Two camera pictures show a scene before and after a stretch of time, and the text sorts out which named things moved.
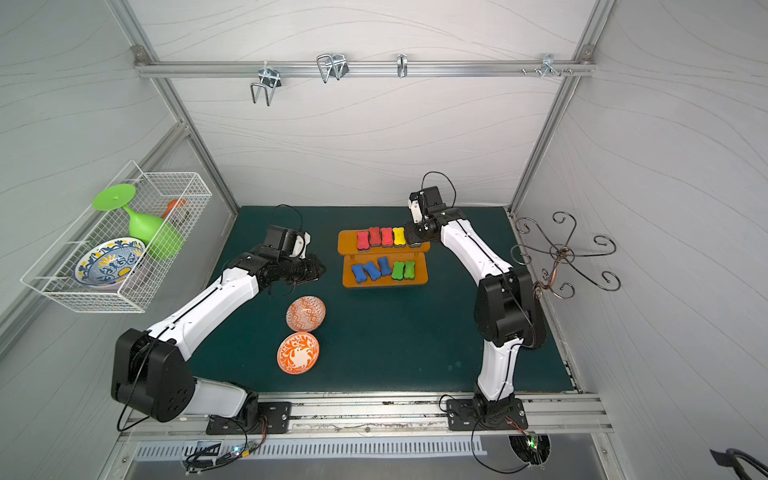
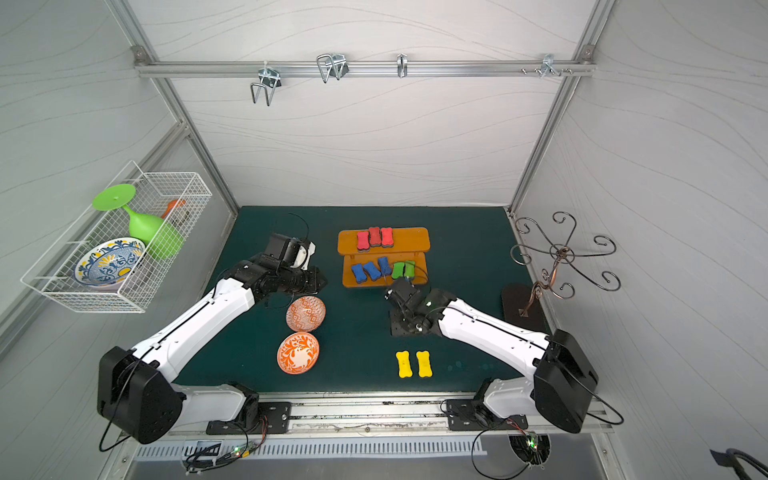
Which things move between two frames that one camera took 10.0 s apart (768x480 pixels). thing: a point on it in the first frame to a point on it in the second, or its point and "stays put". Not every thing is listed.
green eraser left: x=398 y=270 stays put
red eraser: x=375 y=236 stays put
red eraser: x=387 y=236 stays put
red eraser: x=363 y=240 stays put
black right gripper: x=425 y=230 to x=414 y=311
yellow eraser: x=399 y=235 to x=404 y=367
